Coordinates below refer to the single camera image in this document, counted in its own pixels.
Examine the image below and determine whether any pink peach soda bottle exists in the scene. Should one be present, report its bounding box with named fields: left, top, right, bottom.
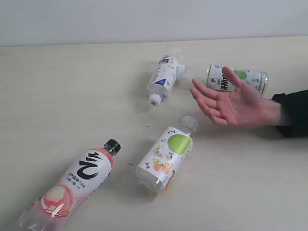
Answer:
left=18, top=139, right=121, bottom=231

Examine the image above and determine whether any black sleeved forearm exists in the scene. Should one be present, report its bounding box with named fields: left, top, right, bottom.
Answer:
left=272, top=90, right=308, bottom=138

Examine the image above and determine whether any person's open bare hand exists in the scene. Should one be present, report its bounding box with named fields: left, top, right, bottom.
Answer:
left=191, top=66, right=283, bottom=127

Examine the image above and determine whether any blue label bottle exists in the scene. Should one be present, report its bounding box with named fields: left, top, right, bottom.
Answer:
left=147, top=48, right=187, bottom=107

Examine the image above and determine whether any butterfly label clear bottle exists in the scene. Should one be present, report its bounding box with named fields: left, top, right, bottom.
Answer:
left=135, top=116, right=198, bottom=198

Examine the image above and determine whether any lime label water bottle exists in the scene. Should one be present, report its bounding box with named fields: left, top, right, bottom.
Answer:
left=178, top=63, right=269, bottom=94

